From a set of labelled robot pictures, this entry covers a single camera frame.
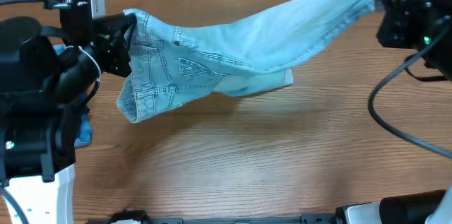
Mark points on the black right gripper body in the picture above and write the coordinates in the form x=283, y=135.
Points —
x=394, y=17

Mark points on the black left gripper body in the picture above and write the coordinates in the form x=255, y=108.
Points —
x=114, y=40

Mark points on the light blue denim shorts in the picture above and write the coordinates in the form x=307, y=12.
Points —
x=173, y=65

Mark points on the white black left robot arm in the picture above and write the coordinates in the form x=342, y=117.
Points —
x=48, y=76

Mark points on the folded blue jeans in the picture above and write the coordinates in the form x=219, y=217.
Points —
x=84, y=135

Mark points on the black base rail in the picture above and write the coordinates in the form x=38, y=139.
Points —
x=141, y=216

